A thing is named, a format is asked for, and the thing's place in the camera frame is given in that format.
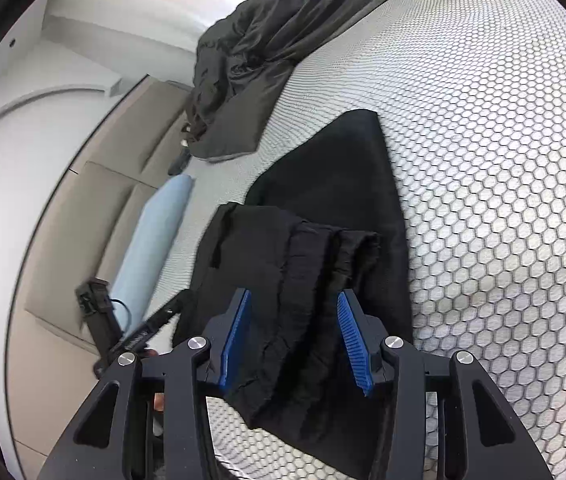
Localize dark grey blanket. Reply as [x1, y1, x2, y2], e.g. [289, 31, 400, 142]
[183, 0, 416, 163]

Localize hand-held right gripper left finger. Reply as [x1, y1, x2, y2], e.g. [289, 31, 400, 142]
[38, 288, 253, 480]

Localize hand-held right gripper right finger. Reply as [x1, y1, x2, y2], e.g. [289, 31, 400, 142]
[337, 289, 548, 480]

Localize light blue pillow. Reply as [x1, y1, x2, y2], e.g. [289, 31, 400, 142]
[112, 174, 197, 332]

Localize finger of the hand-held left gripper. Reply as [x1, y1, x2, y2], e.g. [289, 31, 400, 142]
[112, 302, 184, 357]

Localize black pants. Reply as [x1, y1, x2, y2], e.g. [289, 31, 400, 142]
[173, 109, 414, 480]

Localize beige upholstered headboard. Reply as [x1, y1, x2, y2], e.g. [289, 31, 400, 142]
[7, 74, 199, 461]

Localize white honeycomb mattress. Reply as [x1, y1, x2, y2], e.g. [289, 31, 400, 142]
[148, 0, 566, 480]

